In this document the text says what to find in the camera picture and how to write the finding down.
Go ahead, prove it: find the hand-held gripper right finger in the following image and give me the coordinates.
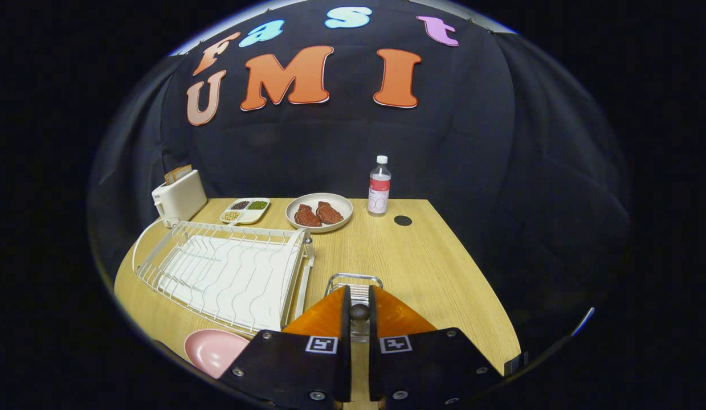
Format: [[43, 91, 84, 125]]
[[369, 285, 504, 408]]

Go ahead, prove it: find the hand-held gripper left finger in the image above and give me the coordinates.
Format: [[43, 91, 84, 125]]
[[219, 286, 352, 406]]

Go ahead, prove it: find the silver metal spoon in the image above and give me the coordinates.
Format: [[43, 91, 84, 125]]
[[348, 303, 372, 343]]

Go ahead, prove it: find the small metal wire basket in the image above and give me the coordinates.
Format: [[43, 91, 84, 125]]
[[324, 273, 383, 305]]

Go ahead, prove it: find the pink plate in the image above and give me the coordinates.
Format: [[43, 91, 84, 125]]
[[184, 329, 251, 379]]

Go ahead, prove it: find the white wire dish rack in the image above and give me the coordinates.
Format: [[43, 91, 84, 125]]
[[132, 219, 316, 334]]

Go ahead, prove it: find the beige plate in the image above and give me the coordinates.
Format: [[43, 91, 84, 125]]
[[285, 192, 354, 233]]

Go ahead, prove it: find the red-brown steak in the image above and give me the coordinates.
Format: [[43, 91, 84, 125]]
[[316, 201, 344, 224], [294, 204, 323, 227]]

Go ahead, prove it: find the clear bottle with red label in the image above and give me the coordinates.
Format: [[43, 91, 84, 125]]
[[368, 155, 392, 217]]

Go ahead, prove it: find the white divided tray with beans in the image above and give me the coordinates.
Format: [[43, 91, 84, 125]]
[[219, 198, 271, 226]]

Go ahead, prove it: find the cream white toaster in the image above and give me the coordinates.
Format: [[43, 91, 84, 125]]
[[152, 169, 208, 228]]

